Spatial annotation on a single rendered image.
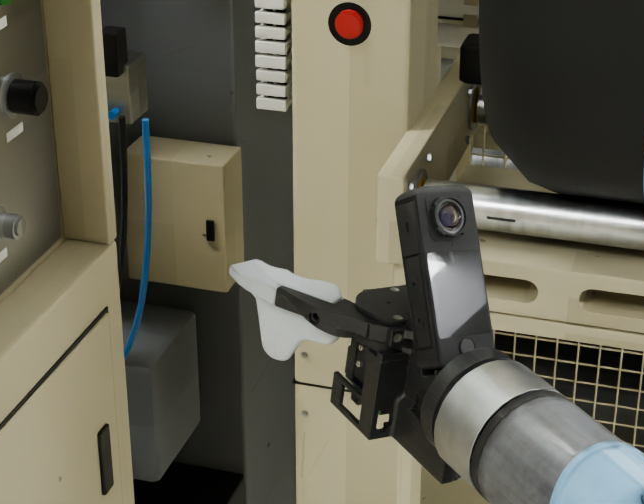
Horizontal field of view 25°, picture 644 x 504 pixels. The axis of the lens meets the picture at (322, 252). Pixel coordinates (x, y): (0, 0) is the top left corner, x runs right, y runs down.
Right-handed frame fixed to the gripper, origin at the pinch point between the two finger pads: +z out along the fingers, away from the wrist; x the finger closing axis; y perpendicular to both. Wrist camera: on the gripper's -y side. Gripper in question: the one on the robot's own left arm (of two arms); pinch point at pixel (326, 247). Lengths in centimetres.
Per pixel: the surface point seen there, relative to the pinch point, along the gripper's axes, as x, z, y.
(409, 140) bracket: 31.5, 37.6, 7.3
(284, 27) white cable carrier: 23, 51, -1
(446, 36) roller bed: 58, 71, 6
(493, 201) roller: 35.3, 27.0, 10.1
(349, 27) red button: 26, 44, -3
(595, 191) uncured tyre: 40.3, 18.3, 6.1
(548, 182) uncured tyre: 36.8, 21.1, 5.9
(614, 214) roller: 43.6, 18.6, 8.8
